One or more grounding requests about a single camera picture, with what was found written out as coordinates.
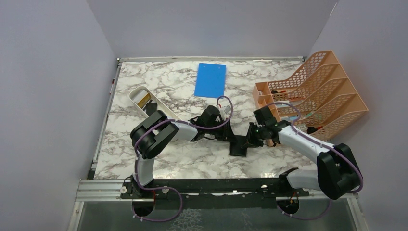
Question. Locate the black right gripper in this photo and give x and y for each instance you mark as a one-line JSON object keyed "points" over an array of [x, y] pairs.
{"points": [[252, 142]]}

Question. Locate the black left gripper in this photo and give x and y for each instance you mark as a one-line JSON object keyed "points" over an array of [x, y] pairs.
{"points": [[227, 133]]}

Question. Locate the black leather card holder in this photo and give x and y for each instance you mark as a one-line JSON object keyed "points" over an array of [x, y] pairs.
{"points": [[236, 147]]}

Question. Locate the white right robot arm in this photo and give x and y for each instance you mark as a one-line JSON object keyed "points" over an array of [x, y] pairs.
{"points": [[337, 172]]}

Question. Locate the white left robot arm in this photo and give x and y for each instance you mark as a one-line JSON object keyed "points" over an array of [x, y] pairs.
{"points": [[151, 136]]}

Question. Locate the dark card in tray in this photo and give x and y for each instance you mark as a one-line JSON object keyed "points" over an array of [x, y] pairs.
{"points": [[150, 108]]}

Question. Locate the blue flat board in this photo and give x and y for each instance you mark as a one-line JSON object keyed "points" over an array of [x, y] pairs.
{"points": [[211, 79]]}

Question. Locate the white oblong plastic tray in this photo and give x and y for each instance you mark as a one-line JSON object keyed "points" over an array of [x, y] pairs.
{"points": [[160, 105]]}

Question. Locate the peach plastic file organizer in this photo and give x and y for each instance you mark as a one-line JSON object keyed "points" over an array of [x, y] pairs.
{"points": [[319, 91]]}

